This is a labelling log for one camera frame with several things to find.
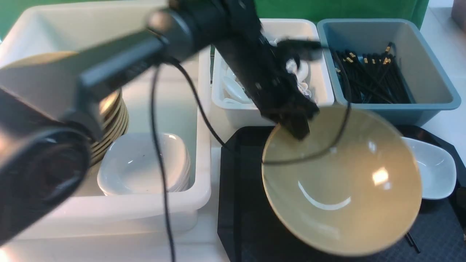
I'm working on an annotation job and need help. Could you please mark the pile of black chopsticks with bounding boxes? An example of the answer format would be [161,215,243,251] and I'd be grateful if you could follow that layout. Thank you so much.
[331,42,415,104]

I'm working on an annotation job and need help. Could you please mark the black chopstick on tray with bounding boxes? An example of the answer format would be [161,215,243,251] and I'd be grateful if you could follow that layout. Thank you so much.
[405,231,421,254]

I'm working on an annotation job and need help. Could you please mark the blue-grey chopstick bin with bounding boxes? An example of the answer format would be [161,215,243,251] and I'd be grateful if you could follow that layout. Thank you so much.
[317,19,461,126]

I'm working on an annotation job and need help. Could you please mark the top white square dish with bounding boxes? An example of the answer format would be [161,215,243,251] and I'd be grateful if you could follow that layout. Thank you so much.
[97,133,191,196]

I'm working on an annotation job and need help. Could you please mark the black serving tray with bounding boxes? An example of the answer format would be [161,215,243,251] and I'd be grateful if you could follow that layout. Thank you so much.
[217,126,466,262]

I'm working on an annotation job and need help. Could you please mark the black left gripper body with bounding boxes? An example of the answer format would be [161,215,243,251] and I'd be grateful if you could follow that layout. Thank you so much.
[233,36,324,124]

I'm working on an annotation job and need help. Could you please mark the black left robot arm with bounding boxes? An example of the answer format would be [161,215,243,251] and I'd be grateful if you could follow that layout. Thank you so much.
[1,0,324,245]

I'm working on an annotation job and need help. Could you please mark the stack of tan bowls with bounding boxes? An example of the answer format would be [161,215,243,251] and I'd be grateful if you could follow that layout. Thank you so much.
[4,51,130,166]

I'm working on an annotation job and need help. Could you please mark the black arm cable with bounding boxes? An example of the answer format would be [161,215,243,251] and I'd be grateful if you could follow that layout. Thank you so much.
[150,40,352,262]

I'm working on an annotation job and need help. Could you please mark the pile of white spoons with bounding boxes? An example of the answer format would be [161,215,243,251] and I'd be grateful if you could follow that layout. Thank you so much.
[222,59,313,104]

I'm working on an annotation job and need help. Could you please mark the white spoon bin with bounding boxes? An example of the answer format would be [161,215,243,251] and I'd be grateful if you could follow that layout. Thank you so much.
[212,19,335,129]

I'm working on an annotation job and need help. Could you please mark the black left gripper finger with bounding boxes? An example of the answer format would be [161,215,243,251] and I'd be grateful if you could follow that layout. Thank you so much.
[279,116,309,140]

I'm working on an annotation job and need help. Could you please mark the stack of white dishes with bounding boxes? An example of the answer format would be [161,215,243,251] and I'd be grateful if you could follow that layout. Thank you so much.
[98,146,191,196]

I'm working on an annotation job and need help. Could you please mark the tan noodle bowl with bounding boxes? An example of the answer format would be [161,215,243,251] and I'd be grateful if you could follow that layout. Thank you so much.
[262,106,422,257]

